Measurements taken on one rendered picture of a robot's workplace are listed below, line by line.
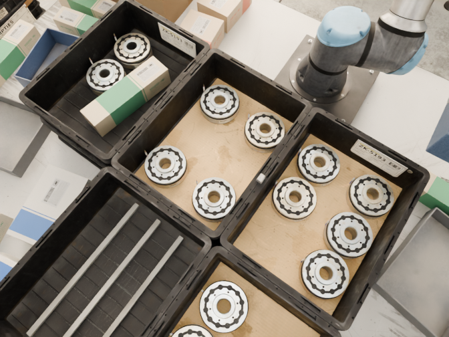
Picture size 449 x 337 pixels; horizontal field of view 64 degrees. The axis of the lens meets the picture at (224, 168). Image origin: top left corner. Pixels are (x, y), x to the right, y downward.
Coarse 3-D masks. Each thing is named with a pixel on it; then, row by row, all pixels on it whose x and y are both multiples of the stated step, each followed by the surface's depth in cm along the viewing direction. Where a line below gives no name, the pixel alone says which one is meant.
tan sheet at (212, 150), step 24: (240, 96) 98; (192, 120) 95; (240, 120) 95; (288, 120) 95; (168, 144) 92; (192, 144) 92; (216, 144) 92; (240, 144) 92; (192, 168) 90; (216, 168) 90; (240, 168) 90; (168, 192) 88; (192, 192) 88; (240, 192) 88
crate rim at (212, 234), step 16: (240, 64) 90; (272, 80) 88; (160, 112) 85; (304, 112) 84; (144, 128) 83; (128, 144) 81; (112, 160) 80; (272, 160) 80; (128, 176) 79; (256, 176) 79; (176, 208) 76; (240, 208) 76; (192, 224) 75; (224, 224) 75
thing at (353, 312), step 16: (320, 112) 84; (304, 128) 83; (352, 128) 83; (288, 144) 81; (384, 144) 81; (400, 160) 80; (256, 192) 77; (416, 192) 77; (400, 224) 74; (224, 240) 73; (240, 256) 72; (384, 256) 72; (288, 288) 70; (368, 288) 71; (304, 304) 69; (352, 304) 69; (336, 320) 68; (352, 320) 68
